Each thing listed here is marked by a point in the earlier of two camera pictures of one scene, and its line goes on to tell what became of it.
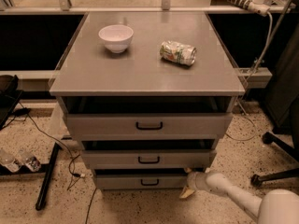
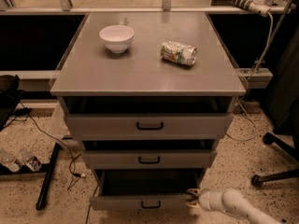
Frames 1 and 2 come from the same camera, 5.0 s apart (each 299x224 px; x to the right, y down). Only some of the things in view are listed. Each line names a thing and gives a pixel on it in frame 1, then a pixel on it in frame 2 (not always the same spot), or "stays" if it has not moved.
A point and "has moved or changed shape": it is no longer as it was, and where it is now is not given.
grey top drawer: (149, 126) stays
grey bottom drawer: (165, 181) has moved or changed shape
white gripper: (196, 182) -> (206, 200)
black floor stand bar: (46, 169) stays
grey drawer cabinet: (148, 122) stays
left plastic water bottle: (8, 160) stays
